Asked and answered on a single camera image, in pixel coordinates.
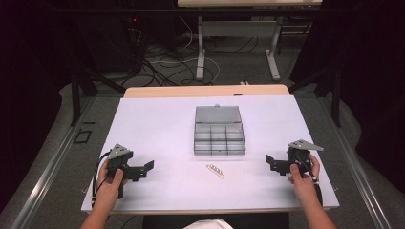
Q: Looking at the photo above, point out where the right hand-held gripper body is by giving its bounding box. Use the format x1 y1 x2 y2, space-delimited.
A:
287 138 325 179

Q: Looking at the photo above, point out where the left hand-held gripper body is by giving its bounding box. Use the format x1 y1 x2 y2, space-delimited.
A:
106 143 135 200

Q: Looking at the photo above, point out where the person's right hand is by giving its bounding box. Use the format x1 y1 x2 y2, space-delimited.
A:
287 154 321 196

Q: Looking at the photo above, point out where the person's left hand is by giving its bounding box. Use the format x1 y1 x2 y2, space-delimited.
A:
96 158 129 208

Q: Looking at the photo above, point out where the white table mat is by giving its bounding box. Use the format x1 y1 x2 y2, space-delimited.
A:
80 94 340 214

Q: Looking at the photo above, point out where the small perforated tan strip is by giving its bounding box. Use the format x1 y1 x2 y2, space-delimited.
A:
205 163 226 180

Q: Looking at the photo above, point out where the clear plastic compartment box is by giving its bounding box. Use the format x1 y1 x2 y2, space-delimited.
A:
193 103 247 156

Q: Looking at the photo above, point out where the black metal stand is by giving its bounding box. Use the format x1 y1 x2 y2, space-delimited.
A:
70 63 127 127
288 63 343 129

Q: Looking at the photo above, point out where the dark cabinet with red light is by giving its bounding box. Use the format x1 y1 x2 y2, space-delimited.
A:
75 9 144 74

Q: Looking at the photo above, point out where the white desk with metal legs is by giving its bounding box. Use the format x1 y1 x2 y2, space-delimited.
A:
177 0 324 82

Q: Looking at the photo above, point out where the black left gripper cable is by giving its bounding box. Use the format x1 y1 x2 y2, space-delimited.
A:
91 151 112 205

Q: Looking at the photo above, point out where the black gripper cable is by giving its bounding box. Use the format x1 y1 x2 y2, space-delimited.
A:
295 157 324 206
91 151 112 205

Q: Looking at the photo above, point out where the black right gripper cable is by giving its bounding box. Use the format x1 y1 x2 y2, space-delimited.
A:
295 157 324 206

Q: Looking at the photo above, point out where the black floor socket frame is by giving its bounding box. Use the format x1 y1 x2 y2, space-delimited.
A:
73 128 94 145

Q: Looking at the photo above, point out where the metal floor rail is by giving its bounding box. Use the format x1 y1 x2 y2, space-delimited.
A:
318 96 394 229
11 96 96 229

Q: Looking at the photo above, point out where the tangle of floor cables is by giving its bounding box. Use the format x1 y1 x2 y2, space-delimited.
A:
127 15 266 88

